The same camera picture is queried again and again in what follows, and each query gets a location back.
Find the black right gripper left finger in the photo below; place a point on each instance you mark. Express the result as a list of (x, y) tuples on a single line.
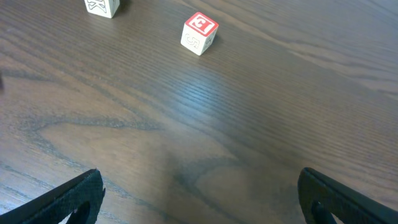
[(79, 200)]

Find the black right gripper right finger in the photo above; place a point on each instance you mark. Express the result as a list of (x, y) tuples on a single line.
[(322, 199)]

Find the blue question mark block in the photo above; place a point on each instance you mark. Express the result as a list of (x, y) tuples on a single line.
[(104, 8)]

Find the red number 3 block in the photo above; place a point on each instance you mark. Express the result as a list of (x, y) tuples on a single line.
[(198, 33)]

